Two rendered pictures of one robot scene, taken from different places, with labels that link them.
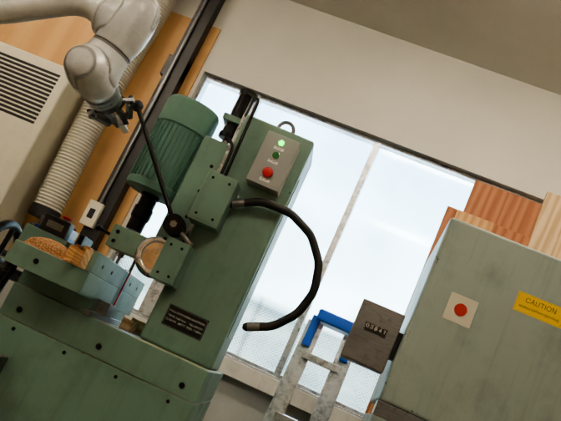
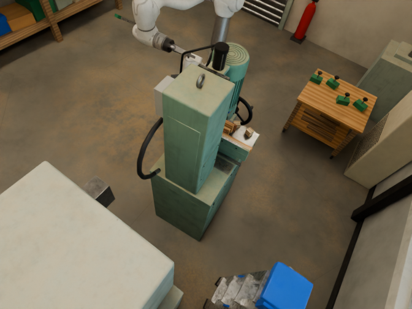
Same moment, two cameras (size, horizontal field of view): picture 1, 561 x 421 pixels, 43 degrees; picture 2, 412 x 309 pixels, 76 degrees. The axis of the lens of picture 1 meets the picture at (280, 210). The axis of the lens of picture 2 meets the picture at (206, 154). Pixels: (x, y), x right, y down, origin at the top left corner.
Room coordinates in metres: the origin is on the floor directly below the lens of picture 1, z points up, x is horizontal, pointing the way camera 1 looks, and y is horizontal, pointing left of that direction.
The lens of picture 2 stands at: (2.39, -0.66, 2.27)
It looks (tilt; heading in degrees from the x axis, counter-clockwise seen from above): 57 degrees down; 104
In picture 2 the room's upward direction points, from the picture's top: 11 degrees clockwise
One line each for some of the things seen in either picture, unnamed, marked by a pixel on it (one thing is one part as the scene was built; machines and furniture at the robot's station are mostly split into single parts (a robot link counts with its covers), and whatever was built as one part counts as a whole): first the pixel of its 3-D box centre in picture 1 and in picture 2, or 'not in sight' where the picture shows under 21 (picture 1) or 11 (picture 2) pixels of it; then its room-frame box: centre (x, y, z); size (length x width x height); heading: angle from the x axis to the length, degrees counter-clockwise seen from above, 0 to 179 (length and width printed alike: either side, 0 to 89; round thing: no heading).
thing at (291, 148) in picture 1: (273, 163); (166, 97); (1.97, 0.07, 1.40); 0.10 x 0.06 x 0.16; 84
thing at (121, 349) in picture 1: (121, 345); (202, 157); (2.13, 0.26, 0.76); 0.57 x 0.45 x 0.09; 84
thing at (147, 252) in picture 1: (156, 256); not in sight; (2.01, 0.26, 1.02); 0.12 x 0.03 x 0.12; 84
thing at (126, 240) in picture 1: (132, 246); not in sight; (2.14, 0.36, 1.03); 0.14 x 0.07 x 0.09; 84
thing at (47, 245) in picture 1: (53, 247); not in sight; (1.87, 0.49, 0.92); 0.14 x 0.09 x 0.04; 84
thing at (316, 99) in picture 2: not in sight; (327, 111); (2.99, 1.65, 0.32); 0.66 x 0.57 x 0.64; 170
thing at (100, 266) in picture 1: (118, 277); (206, 131); (2.10, 0.34, 0.93); 0.60 x 0.02 x 0.06; 174
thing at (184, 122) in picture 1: (173, 150); (225, 79); (2.15, 0.38, 1.35); 0.18 x 0.18 x 0.31
